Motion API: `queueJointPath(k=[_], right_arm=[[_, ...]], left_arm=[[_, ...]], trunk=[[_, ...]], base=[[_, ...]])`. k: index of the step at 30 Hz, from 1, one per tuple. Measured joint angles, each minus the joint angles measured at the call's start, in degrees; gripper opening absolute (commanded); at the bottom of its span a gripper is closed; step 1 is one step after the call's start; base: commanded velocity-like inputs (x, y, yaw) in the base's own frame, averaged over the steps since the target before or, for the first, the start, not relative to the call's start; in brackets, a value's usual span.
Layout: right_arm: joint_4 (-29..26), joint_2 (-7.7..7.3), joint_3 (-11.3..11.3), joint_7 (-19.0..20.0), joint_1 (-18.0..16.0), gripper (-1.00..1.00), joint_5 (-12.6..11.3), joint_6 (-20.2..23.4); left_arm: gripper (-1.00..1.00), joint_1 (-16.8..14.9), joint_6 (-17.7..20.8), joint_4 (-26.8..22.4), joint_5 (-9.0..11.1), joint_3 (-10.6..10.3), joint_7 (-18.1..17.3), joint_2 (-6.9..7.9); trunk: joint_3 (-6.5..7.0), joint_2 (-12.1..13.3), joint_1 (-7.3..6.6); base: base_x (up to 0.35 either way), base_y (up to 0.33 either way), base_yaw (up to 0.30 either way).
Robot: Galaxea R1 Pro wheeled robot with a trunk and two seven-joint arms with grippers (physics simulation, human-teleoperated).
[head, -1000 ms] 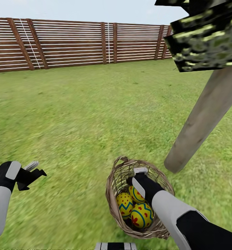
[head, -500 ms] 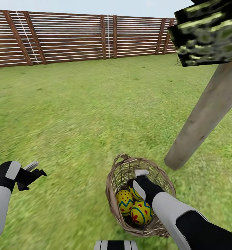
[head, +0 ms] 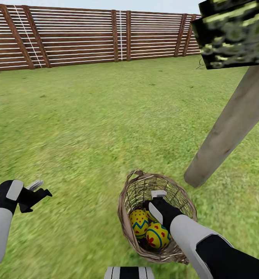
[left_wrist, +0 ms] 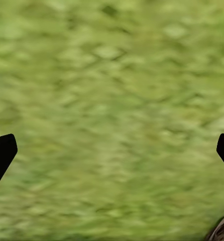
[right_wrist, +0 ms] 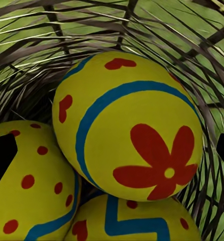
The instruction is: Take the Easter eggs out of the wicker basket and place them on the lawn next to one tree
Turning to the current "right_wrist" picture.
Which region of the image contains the wicker basket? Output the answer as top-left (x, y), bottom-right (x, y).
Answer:
top-left (0, 0), bottom-right (224, 241)

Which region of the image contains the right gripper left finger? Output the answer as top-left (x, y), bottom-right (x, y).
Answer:
top-left (0, 134), bottom-right (18, 180)

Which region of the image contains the easter egg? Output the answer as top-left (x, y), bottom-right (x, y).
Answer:
top-left (51, 51), bottom-right (203, 202)
top-left (0, 119), bottom-right (83, 241)
top-left (63, 187), bottom-right (202, 241)

